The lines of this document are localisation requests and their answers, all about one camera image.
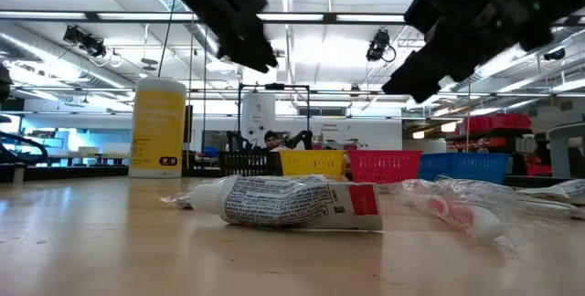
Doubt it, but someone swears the blue plastic basket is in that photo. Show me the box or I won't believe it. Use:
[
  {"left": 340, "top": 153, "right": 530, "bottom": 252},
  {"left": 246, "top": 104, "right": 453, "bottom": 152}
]
[{"left": 417, "top": 152, "right": 510, "bottom": 185}]

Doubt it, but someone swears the pink toothbrush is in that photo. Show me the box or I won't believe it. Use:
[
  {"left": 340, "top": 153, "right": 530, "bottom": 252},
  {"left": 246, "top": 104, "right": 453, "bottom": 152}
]
[{"left": 386, "top": 177, "right": 572, "bottom": 249}]

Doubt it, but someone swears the large grey tilted monitor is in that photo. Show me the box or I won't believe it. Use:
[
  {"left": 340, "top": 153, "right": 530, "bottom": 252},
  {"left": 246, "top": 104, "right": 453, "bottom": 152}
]
[{"left": 547, "top": 122, "right": 585, "bottom": 179}]

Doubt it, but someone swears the black arched cable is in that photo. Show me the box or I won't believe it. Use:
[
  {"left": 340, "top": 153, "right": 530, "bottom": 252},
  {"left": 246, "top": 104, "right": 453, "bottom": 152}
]
[{"left": 0, "top": 131, "right": 49, "bottom": 165}]

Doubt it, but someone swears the yellow canister white lid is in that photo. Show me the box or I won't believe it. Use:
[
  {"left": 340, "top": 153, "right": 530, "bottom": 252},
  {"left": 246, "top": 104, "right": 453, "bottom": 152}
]
[{"left": 128, "top": 77, "right": 188, "bottom": 179}]

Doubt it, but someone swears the black hanging cable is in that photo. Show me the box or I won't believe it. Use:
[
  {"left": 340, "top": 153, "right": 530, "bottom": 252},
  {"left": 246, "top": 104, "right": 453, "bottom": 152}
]
[{"left": 156, "top": 0, "right": 177, "bottom": 79}]

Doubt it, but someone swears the red plastic basket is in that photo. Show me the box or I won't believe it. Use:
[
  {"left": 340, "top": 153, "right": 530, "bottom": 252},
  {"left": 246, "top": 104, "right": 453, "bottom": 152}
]
[{"left": 348, "top": 150, "right": 423, "bottom": 185}]

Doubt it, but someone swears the silver ventilation duct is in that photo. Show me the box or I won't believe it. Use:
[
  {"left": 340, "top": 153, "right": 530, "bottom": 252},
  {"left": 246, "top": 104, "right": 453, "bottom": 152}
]
[{"left": 0, "top": 24, "right": 136, "bottom": 91}]

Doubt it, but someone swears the black plastic basket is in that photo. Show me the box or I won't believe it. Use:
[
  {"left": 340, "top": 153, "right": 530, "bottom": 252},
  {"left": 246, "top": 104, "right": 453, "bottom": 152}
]
[{"left": 218, "top": 151, "right": 283, "bottom": 178}]

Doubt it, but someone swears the person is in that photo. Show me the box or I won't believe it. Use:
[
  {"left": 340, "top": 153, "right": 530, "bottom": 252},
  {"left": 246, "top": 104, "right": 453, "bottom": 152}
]
[{"left": 263, "top": 130, "right": 293, "bottom": 153}]

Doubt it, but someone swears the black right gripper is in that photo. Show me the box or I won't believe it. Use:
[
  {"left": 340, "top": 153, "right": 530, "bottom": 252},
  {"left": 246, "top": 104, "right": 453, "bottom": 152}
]
[{"left": 381, "top": 0, "right": 531, "bottom": 104}]

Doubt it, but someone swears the shelf with red bins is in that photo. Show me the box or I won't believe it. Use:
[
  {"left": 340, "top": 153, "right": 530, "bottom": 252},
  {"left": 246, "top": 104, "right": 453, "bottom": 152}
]
[{"left": 445, "top": 112, "right": 534, "bottom": 151}]

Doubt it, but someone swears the yellow plastic basket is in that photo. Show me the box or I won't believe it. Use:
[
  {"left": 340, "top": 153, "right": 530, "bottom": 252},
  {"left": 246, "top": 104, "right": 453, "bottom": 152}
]
[{"left": 278, "top": 149, "right": 347, "bottom": 178}]

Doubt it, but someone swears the printed packet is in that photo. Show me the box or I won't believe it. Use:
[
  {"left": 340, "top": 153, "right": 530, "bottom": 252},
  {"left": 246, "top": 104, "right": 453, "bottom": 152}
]
[{"left": 519, "top": 178, "right": 585, "bottom": 206}]

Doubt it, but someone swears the small white toothpaste tube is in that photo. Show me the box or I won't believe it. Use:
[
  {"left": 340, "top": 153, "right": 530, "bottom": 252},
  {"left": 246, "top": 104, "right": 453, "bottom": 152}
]
[{"left": 188, "top": 174, "right": 385, "bottom": 232}]

